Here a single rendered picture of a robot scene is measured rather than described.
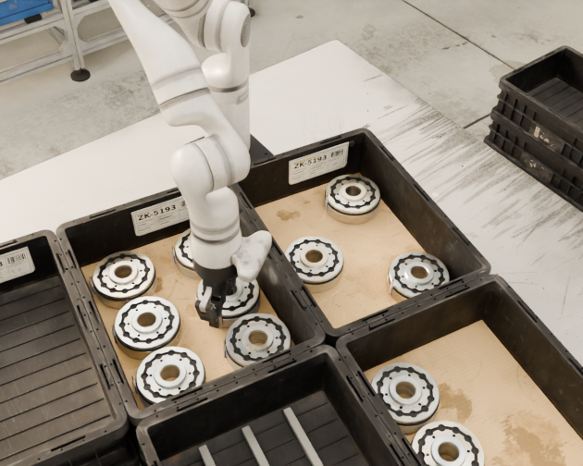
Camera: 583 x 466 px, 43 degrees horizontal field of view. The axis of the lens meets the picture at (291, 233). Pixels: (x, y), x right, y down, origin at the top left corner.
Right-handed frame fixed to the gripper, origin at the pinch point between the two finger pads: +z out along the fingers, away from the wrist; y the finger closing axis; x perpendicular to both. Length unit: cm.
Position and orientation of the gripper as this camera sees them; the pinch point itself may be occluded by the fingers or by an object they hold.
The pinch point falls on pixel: (221, 307)
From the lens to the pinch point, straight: 122.5
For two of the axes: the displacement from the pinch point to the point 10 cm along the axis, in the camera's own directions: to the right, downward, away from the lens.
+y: -3.1, 6.9, -6.5
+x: 9.5, 2.4, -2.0
